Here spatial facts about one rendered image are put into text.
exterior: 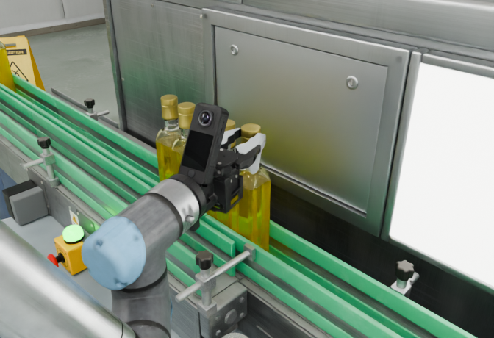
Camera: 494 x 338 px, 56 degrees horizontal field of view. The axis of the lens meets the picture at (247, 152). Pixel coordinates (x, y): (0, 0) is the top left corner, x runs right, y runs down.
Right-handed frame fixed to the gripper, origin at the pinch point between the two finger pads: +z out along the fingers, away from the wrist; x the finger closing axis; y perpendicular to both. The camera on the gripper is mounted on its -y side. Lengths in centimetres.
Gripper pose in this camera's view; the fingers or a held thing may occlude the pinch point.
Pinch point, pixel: (250, 132)
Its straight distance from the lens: 79.7
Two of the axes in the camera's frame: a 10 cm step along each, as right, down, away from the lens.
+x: 8.7, 2.3, -4.4
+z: 5.0, -4.2, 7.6
